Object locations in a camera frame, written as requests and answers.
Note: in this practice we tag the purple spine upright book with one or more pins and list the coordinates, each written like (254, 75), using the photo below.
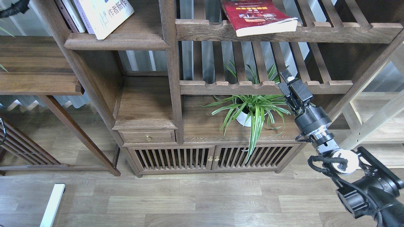
(66, 16)

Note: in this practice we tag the light wooden shelf frame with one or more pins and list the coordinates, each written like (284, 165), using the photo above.
(374, 114)

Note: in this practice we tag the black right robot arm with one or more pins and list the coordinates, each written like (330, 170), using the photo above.
(365, 185)

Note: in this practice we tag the dark slatted wooden rack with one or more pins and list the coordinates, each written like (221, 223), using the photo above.
(20, 145)

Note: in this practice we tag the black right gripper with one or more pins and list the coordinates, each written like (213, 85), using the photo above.
(310, 119)

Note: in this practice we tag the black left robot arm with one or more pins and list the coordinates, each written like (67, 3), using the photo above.
(20, 6)

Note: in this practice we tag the white plant pot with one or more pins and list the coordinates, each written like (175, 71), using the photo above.
(243, 119)

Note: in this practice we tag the white book blue characters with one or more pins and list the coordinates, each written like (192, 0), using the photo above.
(106, 15)

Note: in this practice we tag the lavender white paperback book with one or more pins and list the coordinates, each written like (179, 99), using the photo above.
(83, 17)

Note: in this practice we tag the red cover book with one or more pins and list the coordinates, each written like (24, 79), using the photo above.
(256, 17)

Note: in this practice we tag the dark wooden bookshelf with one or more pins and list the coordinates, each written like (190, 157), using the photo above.
(154, 73)

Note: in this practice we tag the white spine upright book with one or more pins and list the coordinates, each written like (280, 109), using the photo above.
(74, 15)

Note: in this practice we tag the green spider plant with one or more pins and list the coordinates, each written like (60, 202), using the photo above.
(261, 109)

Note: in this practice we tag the white bar on floor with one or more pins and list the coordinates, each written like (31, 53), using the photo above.
(53, 205)

